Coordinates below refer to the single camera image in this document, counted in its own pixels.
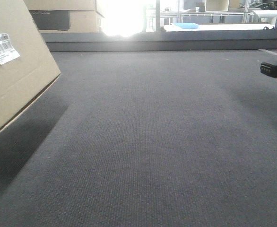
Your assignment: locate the brown cardboard package box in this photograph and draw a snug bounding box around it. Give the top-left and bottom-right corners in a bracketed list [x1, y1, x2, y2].
[0, 0, 61, 131]

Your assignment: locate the white barcode label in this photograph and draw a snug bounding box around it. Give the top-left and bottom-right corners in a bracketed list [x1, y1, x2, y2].
[0, 33, 20, 65]

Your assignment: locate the beige box on shelf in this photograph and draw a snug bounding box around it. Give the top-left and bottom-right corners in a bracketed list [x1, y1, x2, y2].
[205, 0, 229, 12]

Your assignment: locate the upper stacked cardboard box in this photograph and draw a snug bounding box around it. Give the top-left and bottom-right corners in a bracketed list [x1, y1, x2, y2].
[24, 0, 96, 10]

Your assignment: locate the white background table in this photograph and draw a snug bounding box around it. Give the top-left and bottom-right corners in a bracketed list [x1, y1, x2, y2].
[164, 23, 277, 32]

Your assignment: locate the blue flat tray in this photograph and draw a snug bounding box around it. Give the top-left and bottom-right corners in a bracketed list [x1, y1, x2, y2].
[172, 23, 199, 29]

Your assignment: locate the grey vertical pillar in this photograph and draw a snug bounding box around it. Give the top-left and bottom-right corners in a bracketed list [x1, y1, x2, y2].
[155, 0, 160, 32]

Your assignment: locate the grey raised table border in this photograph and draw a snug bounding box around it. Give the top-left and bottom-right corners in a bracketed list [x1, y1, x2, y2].
[42, 30, 277, 52]

